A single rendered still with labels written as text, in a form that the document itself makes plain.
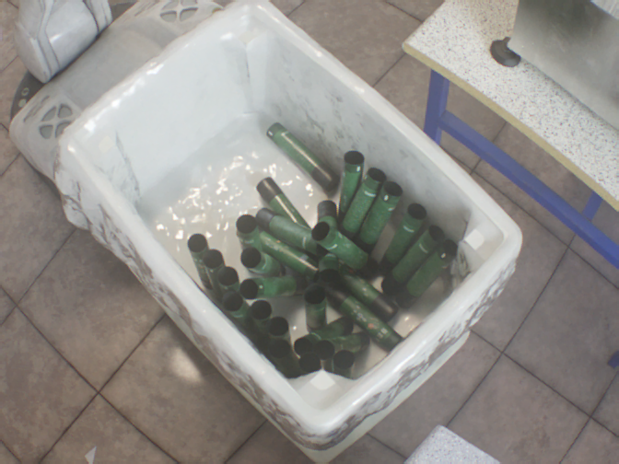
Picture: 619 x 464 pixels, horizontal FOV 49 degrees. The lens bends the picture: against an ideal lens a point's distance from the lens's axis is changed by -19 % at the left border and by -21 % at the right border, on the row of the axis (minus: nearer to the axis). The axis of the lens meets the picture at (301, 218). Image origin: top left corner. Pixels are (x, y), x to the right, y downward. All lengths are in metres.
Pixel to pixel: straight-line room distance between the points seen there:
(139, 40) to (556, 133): 1.05
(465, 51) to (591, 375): 0.95
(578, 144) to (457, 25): 0.28
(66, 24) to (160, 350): 0.82
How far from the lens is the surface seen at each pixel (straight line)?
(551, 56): 1.12
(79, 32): 1.87
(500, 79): 1.18
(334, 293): 1.28
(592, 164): 1.14
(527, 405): 1.77
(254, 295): 1.21
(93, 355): 1.82
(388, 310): 1.27
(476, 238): 1.13
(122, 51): 1.82
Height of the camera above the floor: 1.68
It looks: 64 degrees down
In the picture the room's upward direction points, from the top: 4 degrees counter-clockwise
